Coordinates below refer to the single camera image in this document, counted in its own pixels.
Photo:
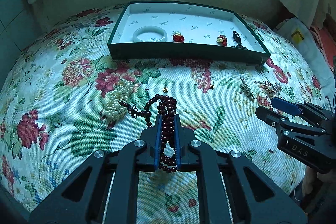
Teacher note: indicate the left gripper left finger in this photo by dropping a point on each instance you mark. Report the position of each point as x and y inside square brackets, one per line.
[104, 188]

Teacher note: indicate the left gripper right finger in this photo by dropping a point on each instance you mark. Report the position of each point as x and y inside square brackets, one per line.
[231, 189]

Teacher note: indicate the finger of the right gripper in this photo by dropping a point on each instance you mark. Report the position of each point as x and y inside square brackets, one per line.
[271, 118]
[286, 106]

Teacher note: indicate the silver rhinestone brooch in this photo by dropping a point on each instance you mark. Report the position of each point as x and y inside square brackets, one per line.
[246, 90]

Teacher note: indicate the dark green jewelry tray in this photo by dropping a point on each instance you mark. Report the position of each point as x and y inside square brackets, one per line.
[199, 24]

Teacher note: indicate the person's right hand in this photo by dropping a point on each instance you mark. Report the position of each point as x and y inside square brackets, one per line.
[311, 176]

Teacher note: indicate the gold pearl flower brooch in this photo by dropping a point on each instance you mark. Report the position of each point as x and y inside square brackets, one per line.
[270, 89]

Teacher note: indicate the white plastic bag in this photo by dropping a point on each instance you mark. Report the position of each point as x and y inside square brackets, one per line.
[303, 40]

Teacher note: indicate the red knot gold charm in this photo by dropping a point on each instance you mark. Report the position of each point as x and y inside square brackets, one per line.
[222, 40]

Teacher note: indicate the floral bedspread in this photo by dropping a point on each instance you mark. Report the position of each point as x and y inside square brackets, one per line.
[66, 97]

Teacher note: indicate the small red gold charm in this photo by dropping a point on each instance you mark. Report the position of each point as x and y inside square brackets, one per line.
[178, 37]

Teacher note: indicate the white jade bangle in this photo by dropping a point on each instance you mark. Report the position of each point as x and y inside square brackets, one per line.
[150, 34]

